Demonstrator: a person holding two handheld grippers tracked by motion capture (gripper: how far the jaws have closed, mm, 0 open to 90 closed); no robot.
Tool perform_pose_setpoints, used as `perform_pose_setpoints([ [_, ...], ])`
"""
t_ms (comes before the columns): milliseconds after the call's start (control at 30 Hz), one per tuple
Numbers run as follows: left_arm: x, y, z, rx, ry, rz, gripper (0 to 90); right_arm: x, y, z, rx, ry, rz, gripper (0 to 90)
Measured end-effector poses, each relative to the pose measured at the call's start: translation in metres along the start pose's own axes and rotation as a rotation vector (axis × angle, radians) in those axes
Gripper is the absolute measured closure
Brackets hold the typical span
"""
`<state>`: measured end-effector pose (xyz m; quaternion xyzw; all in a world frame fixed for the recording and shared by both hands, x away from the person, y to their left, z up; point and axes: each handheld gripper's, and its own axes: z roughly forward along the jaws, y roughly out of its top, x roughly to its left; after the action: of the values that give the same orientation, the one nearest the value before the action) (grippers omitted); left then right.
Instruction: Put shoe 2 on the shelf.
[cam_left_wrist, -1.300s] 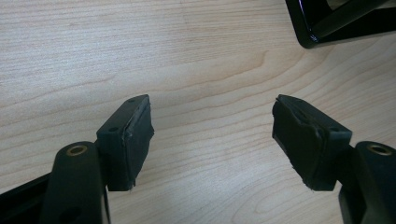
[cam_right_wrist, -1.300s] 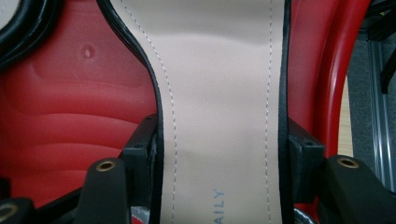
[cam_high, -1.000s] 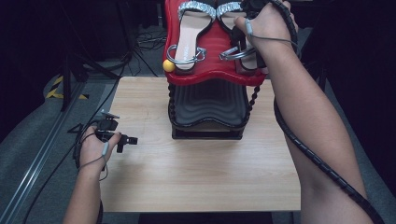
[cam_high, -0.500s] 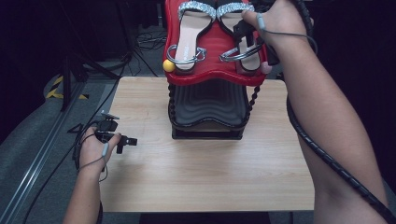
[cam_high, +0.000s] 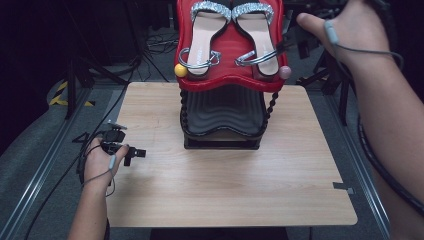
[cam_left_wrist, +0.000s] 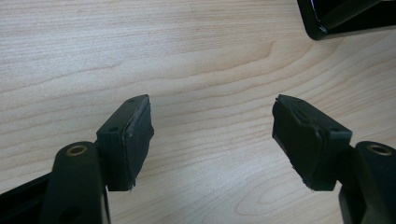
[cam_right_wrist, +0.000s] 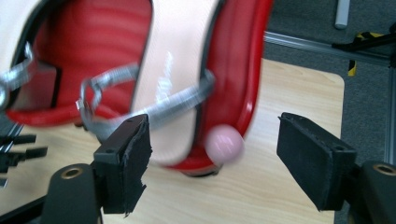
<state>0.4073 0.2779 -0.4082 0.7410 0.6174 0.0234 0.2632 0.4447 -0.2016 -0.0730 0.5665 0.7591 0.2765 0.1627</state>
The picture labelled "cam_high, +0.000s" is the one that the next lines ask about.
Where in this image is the black tripod stand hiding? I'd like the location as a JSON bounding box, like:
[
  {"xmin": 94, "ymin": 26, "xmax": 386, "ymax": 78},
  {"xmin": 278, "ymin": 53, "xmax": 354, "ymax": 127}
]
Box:
[{"xmin": 63, "ymin": 54, "xmax": 133, "ymax": 121}]

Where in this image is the grey tape piece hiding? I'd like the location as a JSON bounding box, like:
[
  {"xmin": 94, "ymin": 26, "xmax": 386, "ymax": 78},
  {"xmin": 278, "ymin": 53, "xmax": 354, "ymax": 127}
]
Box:
[{"xmin": 332, "ymin": 181, "xmax": 355, "ymax": 195}]

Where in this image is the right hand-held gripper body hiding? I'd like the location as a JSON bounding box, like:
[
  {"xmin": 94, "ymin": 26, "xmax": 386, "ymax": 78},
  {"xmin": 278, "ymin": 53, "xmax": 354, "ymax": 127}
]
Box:
[{"xmin": 285, "ymin": 28, "xmax": 329, "ymax": 61}]

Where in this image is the person's right hand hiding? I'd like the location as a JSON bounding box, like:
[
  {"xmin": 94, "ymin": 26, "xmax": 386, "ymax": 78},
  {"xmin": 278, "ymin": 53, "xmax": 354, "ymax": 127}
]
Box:
[{"xmin": 296, "ymin": 0, "xmax": 391, "ymax": 68}]

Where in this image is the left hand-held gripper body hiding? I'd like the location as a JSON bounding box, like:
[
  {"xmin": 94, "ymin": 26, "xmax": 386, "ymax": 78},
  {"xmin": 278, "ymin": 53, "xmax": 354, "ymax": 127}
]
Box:
[{"xmin": 101, "ymin": 121, "xmax": 134, "ymax": 159}]

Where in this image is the thick black cable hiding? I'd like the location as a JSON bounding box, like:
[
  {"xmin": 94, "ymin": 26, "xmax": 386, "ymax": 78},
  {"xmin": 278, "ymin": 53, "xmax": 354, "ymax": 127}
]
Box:
[{"xmin": 356, "ymin": 114, "xmax": 424, "ymax": 218}]

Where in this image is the thin black cable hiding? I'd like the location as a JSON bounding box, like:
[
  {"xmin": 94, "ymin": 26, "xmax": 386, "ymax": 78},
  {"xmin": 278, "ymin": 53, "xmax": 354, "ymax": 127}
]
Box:
[{"xmin": 23, "ymin": 59, "xmax": 144, "ymax": 240}]

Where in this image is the bundle of floor cables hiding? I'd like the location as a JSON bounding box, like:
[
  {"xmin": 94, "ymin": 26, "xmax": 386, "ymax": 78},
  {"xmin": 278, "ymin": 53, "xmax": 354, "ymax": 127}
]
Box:
[{"xmin": 145, "ymin": 28, "xmax": 179, "ymax": 56}]

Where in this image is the grey wrist cord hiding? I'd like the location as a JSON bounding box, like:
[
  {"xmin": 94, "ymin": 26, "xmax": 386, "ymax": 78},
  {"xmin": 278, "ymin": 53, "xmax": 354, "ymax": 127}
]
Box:
[
  {"xmin": 81, "ymin": 153, "xmax": 118, "ymax": 198},
  {"xmin": 324, "ymin": 19, "xmax": 405, "ymax": 71}
]

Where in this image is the grey metal rail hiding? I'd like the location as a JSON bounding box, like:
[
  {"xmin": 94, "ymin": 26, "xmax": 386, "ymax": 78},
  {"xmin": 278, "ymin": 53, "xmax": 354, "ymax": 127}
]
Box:
[
  {"xmin": 0, "ymin": 87, "xmax": 92, "ymax": 240},
  {"xmin": 324, "ymin": 94, "xmax": 392, "ymax": 240}
]

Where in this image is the silver rhinestone strap sandal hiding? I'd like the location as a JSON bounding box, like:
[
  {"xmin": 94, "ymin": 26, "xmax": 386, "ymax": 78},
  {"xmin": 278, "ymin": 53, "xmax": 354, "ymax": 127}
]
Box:
[
  {"xmin": 230, "ymin": 2, "xmax": 282, "ymax": 78},
  {"xmin": 178, "ymin": 0, "xmax": 233, "ymax": 77}
]

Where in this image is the person's left hand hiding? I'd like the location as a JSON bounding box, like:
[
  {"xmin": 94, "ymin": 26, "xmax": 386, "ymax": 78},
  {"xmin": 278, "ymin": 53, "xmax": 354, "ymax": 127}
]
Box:
[{"xmin": 83, "ymin": 138, "xmax": 130, "ymax": 191}]

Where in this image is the red and black shoe rack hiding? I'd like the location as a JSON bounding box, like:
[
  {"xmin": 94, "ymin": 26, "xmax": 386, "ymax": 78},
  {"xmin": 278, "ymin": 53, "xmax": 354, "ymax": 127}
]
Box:
[{"xmin": 173, "ymin": 0, "xmax": 293, "ymax": 150}]

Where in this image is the yellow and black floor tape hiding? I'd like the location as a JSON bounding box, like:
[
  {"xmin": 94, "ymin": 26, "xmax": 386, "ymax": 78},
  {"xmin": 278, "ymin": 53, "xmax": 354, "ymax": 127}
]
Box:
[{"xmin": 49, "ymin": 80, "xmax": 96, "ymax": 108}]

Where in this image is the black metal stand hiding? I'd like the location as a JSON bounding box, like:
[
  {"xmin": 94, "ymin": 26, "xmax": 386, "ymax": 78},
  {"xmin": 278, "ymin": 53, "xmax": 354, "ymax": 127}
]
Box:
[{"xmin": 295, "ymin": 49, "xmax": 353, "ymax": 127}]

